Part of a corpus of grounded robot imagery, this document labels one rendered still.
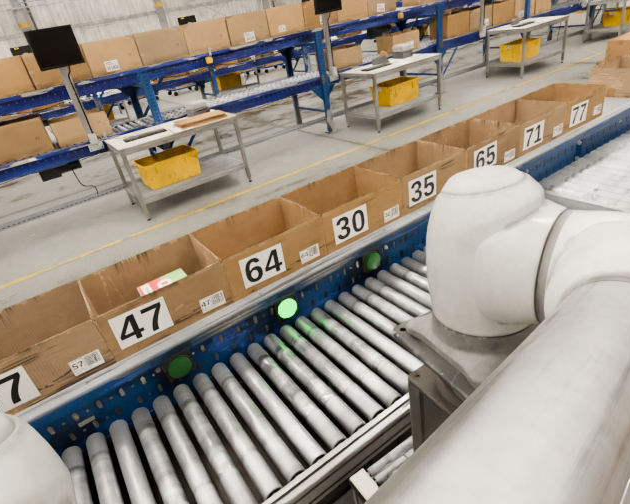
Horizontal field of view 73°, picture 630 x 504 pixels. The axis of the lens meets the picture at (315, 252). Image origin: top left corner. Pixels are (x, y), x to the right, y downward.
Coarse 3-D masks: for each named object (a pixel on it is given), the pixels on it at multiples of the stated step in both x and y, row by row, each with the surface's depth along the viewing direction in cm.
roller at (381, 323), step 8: (344, 296) 158; (352, 296) 158; (344, 304) 157; (352, 304) 154; (360, 304) 152; (360, 312) 150; (368, 312) 148; (376, 312) 147; (368, 320) 147; (376, 320) 144; (384, 320) 143; (376, 328) 145; (384, 328) 141; (392, 328) 139; (392, 336) 138; (400, 344) 136
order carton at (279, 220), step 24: (240, 216) 166; (264, 216) 172; (288, 216) 173; (312, 216) 156; (216, 240) 163; (240, 240) 169; (264, 240) 175; (288, 240) 146; (312, 240) 152; (288, 264) 150; (240, 288) 142
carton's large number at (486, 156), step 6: (492, 144) 193; (480, 150) 190; (486, 150) 192; (492, 150) 195; (474, 156) 189; (480, 156) 191; (486, 156) 194; (492, 156) 196; (474, 162) 190; (480, 162) 193; (486, 162) 195; (492, 162) 198
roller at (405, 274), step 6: (396, 264) 171; (390, 270) 171; (396, 270) 168; (402, 270) 166; (408, 270) 166; (402, 276) 166; (408, 276) 163; (414, 276) 162; (420, 276) 161; (408, 282) 164; (414, 282) 161; (420, 282) 159; (426, 282) 157; (420, 288) 159; (426, 288) 156
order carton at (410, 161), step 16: (416, 144) 207; (432, 144) 199; (368, 160) 193; (384, 160) 199; (400, 160) 204; (416, 160) 210; (432, 160) 203; (448, 160) 180; (464, 160) 186; (400, 176) 208; (416, 176) 172; (448, 176) 183; (416, 208) 179
